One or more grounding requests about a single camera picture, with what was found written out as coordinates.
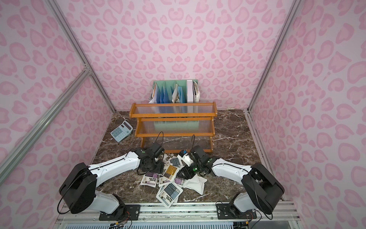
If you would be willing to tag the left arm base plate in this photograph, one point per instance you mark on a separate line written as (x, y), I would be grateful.
(122, 213)

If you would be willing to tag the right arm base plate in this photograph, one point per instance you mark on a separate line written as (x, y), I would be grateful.
(229, 211)

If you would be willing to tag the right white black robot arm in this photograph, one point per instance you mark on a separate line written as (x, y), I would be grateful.
(262, 190)

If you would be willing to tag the blue-grey label coffee bag upper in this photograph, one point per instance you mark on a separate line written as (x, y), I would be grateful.
(176, 162)

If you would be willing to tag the white coffee bag face down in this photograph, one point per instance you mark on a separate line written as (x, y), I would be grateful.
(196, 183)

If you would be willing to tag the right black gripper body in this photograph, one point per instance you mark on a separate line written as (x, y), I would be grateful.
(188, 171)

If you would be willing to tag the purple label coffee bag left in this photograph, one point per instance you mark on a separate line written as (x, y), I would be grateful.
(150, 179)

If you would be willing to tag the light blue calculator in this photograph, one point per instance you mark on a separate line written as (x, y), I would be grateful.
(122, 131)

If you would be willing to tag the yellow label coffee bag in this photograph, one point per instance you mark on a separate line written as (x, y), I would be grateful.
(168, 175)

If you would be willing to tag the aluminium front rail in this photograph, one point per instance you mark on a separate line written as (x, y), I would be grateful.
(186, 215)

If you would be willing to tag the purple label coffee bag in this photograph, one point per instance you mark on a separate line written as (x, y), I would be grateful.
(150, 179)
(179, 181)

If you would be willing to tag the purple label coffee bag right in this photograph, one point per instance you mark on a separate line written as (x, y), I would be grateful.
(179, 181)

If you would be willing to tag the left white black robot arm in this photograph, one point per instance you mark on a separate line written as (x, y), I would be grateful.
(79, 189)

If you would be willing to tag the green file organizer with folders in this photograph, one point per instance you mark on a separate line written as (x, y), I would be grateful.
(175, 91)

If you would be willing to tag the blue-grey label coffee bag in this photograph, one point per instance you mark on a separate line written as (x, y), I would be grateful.
(176, 162)
(169, 194)

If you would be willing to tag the blue-grey label coffee bag front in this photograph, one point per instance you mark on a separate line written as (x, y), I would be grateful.
(169, 194)

